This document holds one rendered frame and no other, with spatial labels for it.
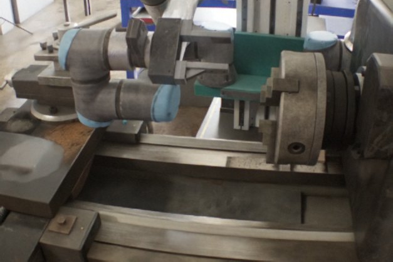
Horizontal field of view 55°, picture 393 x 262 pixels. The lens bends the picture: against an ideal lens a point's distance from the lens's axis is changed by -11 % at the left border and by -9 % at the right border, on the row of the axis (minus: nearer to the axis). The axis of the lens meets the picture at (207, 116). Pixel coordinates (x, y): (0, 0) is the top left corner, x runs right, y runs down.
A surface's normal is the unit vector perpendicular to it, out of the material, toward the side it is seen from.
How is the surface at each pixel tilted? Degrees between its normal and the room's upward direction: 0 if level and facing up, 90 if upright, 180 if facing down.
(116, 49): 69
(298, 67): 19
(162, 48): 41
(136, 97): 56
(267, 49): 90
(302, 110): 64
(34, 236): 0
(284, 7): 90
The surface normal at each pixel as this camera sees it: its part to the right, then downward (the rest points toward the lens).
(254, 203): 0.27, -0.75
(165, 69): -0.11, -0.31
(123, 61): -0.14, 0.67
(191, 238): -0.01, -0.85
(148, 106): -0.12, 0.29
